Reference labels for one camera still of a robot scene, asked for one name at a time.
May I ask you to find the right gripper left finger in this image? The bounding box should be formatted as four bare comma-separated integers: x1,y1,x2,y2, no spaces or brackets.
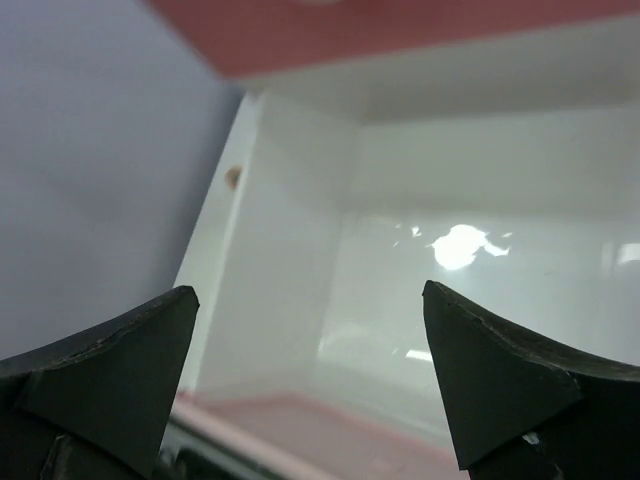
1,286,199,479

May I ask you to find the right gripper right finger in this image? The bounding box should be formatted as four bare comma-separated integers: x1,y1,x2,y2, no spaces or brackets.
423,281,639,479

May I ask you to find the light pink drawer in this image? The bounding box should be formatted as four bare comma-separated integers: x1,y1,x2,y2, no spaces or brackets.
172,90,639,479

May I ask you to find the dark pink drawer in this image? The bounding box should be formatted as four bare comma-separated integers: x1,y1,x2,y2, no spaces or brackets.
149,0,639,78

